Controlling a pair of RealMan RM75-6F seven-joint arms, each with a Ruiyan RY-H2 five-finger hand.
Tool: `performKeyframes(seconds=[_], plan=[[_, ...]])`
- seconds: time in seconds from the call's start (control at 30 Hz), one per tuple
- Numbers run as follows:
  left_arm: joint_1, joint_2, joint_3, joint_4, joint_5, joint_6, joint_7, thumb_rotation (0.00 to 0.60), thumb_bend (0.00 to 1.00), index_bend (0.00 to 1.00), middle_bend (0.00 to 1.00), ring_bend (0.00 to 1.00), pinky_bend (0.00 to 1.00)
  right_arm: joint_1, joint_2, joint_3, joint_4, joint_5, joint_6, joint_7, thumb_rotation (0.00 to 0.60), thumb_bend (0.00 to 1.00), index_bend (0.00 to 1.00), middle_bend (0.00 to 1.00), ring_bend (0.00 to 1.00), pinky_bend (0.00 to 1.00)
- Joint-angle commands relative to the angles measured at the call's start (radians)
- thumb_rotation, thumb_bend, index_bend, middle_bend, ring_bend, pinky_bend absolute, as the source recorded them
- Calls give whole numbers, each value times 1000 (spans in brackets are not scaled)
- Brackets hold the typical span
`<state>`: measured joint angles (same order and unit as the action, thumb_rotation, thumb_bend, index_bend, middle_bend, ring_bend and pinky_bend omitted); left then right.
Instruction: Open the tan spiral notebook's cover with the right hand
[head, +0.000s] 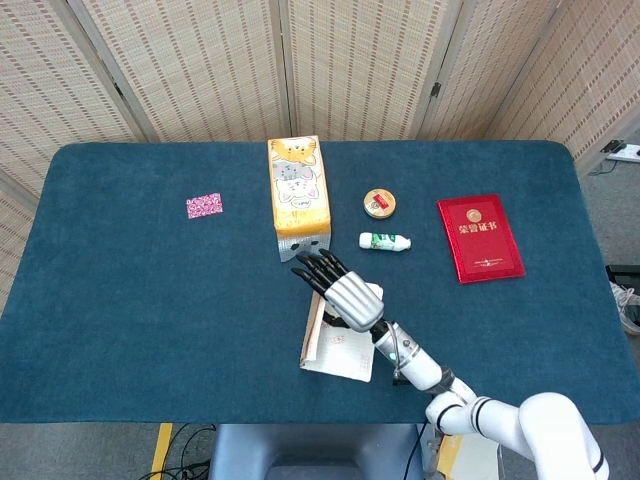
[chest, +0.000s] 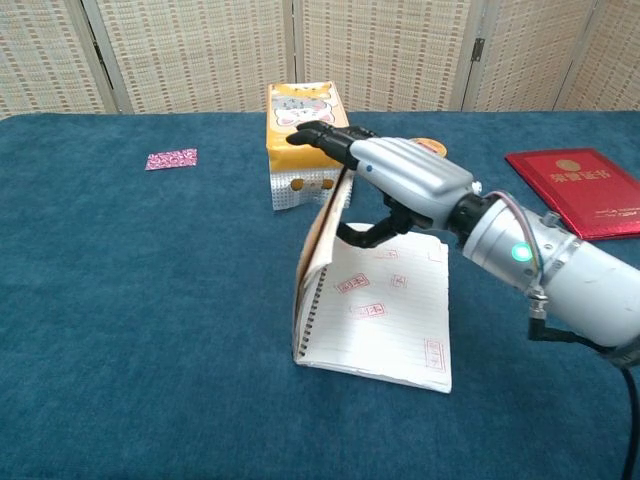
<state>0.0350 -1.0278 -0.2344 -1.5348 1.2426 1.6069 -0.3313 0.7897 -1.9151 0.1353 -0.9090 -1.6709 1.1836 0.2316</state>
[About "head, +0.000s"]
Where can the white sneaker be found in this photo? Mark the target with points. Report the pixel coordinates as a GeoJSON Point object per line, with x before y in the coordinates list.
{"type": "Point", "coordinates": [629, 307]}

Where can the red certificate folder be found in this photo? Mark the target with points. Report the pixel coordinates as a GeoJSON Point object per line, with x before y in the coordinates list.
{"type": "Point", "coordinates": [480, 240]}

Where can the yellow floor tape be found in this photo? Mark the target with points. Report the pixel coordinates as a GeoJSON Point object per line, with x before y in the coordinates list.
{"type": "Point", "coordinates": [161, 450]}

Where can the pink patterned card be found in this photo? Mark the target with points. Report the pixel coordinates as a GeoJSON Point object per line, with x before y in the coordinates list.
{"type": "Point", "coordinates": [204, 205]}

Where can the dark metal screen hinge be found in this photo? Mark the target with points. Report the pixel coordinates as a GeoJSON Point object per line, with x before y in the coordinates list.
{"type": "Point", "coordinates": [118, 89]}
{"type": "Point", "coordinates": [436, 90]}

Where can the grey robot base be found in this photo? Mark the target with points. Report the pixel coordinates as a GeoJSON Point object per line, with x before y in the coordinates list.
{"type": "Point", "coordinates": [310, 450]}

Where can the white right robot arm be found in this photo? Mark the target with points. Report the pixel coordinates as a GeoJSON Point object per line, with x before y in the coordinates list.
{"type": "Point", "coordinates": [500, 415]}

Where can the white green small bottle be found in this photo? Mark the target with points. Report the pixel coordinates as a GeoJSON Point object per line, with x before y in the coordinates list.
{"type": "Point", "coordinates": [382, 242]}

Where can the woven bamboo folding screen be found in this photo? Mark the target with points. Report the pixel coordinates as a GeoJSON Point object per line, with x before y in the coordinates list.
{"type": "Point", "coordinates": [200, 65]}

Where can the white power strip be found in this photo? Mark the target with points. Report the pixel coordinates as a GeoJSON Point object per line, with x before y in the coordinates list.
{"type": "Point", "coordinates": [625, 151]}

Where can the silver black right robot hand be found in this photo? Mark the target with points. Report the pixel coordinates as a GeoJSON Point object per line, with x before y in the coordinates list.
{"type": "Point", "coordinates": [352, 300]}

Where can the yellow cat tissue pack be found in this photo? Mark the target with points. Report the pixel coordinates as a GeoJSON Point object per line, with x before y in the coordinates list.
{"type": "Point", "coordinates": [299, 195]}

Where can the round gold tin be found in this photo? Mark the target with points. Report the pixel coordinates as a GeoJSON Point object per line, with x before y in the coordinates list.
{"type": "Point", "coordinates": [380, 204]}

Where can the blue velvet table cloth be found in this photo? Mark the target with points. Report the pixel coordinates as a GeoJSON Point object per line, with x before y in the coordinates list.
{"type": "Point", "coordinates": [150, 310]}

